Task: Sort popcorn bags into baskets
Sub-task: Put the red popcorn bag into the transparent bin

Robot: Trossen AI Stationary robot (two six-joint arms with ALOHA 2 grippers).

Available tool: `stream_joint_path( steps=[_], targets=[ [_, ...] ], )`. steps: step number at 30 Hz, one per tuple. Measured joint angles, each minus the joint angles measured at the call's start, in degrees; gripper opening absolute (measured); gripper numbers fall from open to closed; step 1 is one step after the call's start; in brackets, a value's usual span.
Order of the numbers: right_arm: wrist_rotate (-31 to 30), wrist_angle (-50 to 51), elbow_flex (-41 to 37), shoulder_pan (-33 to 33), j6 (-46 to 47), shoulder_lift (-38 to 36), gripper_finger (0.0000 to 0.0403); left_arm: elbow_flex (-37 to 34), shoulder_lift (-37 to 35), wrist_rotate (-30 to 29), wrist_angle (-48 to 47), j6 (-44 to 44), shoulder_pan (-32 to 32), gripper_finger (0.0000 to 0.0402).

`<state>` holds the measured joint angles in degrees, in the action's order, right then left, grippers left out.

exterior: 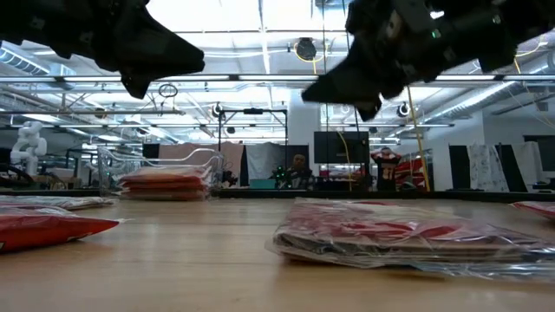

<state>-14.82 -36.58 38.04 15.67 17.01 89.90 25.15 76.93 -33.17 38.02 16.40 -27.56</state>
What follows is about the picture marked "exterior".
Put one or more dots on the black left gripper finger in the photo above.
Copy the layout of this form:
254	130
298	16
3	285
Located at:
165	65
160	39

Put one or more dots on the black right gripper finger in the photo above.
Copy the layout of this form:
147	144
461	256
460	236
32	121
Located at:
364	97
351	80

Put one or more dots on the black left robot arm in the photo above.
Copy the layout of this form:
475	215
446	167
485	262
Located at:
26	21

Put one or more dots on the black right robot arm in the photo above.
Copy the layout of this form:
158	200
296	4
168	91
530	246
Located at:
498	26

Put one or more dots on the black monitor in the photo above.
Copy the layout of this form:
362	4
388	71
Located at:
341	147

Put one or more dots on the person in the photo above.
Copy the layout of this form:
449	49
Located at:
299	164
386	169

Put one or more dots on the red racks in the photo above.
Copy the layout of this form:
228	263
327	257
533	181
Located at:
411	171

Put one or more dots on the black panel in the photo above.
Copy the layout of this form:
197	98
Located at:
457	167

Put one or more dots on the grey hanging sheet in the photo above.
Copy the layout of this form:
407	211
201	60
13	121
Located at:
264	158

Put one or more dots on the black robot with green lights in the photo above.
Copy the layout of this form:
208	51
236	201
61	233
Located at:
279	177

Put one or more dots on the clear plastic basket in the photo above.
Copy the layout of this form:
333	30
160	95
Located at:
108	173

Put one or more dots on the small black robot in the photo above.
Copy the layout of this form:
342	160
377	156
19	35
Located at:
225	177

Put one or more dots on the teal box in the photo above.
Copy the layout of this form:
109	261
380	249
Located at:
262	183

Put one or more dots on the white patterned cloth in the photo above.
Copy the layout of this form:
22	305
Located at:
485	167

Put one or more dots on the black rig frame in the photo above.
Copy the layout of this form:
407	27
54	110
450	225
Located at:
252	111

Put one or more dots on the black aluminium table frame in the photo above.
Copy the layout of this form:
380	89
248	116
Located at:
260	194

